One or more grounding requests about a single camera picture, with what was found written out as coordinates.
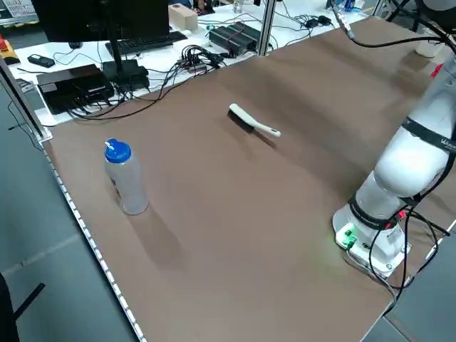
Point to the white brush with black bristles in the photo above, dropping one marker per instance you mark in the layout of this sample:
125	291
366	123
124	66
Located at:
246	115

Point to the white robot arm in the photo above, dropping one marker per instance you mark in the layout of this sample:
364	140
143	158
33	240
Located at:
409	160

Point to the clear bottle with blue cap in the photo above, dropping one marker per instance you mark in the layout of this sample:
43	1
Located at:
128	181

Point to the black usb hub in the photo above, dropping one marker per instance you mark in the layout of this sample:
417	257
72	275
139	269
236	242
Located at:
192	66

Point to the black finned power supply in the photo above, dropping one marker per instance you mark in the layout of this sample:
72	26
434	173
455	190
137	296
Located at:
231	39

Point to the black keyboard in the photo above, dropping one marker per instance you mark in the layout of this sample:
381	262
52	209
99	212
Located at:
149	42

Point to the beige cardboard box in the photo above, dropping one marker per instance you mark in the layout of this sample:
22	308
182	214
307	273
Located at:
183	19

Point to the black power adapter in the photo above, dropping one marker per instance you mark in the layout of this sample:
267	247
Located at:
325	20
313	23

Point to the black dock box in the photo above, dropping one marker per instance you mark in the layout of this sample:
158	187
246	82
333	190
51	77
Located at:
71	85

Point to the black monitor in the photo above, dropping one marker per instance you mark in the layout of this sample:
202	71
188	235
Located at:
107	18

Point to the black computer mouse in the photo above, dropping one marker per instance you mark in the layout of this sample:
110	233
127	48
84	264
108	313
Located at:
75	44

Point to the small black flat device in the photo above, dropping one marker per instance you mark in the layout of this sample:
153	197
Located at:
41	60

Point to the aluminium frame post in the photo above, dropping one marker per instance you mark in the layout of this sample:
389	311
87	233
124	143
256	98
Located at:
266	28
21	98

